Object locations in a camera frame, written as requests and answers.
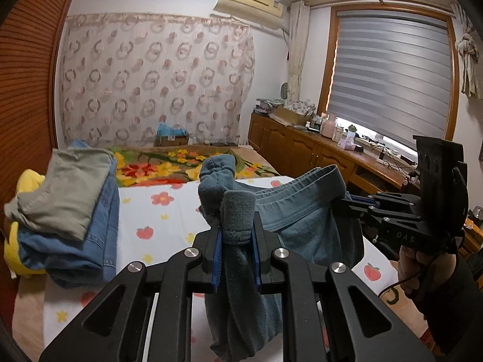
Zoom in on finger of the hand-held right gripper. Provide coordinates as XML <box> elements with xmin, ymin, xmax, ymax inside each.
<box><xmin>332</xmin><ymin>201</ymin><xmax>422</xmax><ymax>234</ymax></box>
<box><xmin>345</xmin><ymin>192</ymin><xmax>422</xmax><ymax>209</ymax></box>

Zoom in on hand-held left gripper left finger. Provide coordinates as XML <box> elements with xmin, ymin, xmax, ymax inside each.
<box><xmin>38</xmin><ymin>230</ymin><xmax>223</xmax><ymax>362</ymax></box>

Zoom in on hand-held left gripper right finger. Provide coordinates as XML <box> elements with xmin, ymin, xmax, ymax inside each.
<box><xmin>251</xmin><ymin>219</ymin><xmax>436</xmax><ymax>362</ymax></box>

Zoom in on teal pants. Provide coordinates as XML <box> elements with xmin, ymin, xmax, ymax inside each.
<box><xmin>198</xmin><ymin>154</ymin><xmax>365</xmax><ymax>362</ymax></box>

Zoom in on person's right forearm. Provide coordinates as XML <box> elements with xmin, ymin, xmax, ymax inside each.
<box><xmin>415</xmin><ymin>256</ymin><xmax>483</xmax><ymax>355</ymax></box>

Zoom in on person's right hand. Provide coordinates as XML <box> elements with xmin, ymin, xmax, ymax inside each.
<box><xmin>398</xmin><ymin>247</ymin><xmax>459</xmax><ymax>302</ymax></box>

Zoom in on fruit print bed sheet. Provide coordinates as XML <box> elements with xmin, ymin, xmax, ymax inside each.
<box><xmin>41</xmin><ymin>175</ymin><xmax>401</xmax><ymax>362</ymax></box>

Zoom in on wooden sideboard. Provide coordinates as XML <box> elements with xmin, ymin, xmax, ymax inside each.
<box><xmin>248</xmin><ymin>111</ymin><xmax>421</xmax><ymax>197</ymax></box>

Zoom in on floral blanket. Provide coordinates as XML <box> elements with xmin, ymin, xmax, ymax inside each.
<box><xmin>109</xmin><ymin>147</ymin><xmax>282</xmax><ymax>189</ymax></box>

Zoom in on striped window blind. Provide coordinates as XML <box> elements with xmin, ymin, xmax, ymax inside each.
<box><xmin>328</xmin><ymin>9</ymin><xmax>455</xmax><ymax>140</ymax></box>

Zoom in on folded blue jeans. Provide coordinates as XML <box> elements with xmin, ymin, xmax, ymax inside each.
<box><xmin>17</xmin><ymin>139</ymin><xmax>121</xmax><ymax>289</ymax></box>

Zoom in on small flat cardboard box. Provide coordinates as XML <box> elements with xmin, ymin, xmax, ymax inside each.
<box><xmin>155</xmin><ymin>134</ymin><xmax>190</xmax><ymax>148</ymax></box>

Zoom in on open cardboard box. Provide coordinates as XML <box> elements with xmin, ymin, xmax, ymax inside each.
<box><xmin>271</xmin><ymin>106</ymin><xmax>312</xmax><ymax>127</ymax></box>

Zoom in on knotted cream curtain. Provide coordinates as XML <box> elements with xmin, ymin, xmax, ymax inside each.
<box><xmin>451</xmin><ymin>3</ymin><xmax>483</xmax><ymax>100</ymax></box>

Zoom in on pile of printed cloth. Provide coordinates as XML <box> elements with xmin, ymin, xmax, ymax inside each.
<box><xmin>256</xmin><ymin>97</ymin><xmax>315</xmax><ymax>116</ymax></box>

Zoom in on folded olive green garment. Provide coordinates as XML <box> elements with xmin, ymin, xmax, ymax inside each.
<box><xmin>4</xmin><ymin>147</ymin><xmax>114</xmax><ymax>242</ymax></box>

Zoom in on cream hanging curtain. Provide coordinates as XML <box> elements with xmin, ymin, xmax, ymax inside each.
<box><xmin>285</xmin><ymin>0</ymin><xmax>312</xmax><ymax>110</ymax></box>

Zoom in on patterned lace curtain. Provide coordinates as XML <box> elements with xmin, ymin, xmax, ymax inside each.
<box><xmin>58</xmin><ymin>13</ymin><xmax>257</xmax><ymax>149</ymax></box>

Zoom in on curtain rod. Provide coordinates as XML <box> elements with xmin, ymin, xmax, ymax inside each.
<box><xmin>377</xmin><ymin>0</ymin><xmax>453</xmax><ymax>15</ymax></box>

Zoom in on yellow garment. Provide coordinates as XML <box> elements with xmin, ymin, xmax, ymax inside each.
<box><xmin>4</xmin><ymin>169</ymin><xmax>48</xmax><ymax>276</ymax></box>

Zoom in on slatted wooden wardrobe door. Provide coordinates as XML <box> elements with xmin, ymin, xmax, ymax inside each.
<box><xmin>0</xmin><ymin>0</ymin><xmax>85</xmax><ymax>234</ymax></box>

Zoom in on black cable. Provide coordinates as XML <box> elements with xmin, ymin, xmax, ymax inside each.
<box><xmin>378</xmin><ymin>264</ymin><xmax>429</xmax><ymax>298</ymax></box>

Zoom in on wooden window frame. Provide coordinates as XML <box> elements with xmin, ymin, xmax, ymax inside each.
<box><xmin>317</xmin><ymin>4</ymin><xmax>463</xmax><ymax>151</ymax></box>

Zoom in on wall air conditioner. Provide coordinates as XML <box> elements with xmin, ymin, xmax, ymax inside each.
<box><xmin>213</xmin><ymin>0</ymin><xmax>285</xmax><ymax>31</ymax></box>

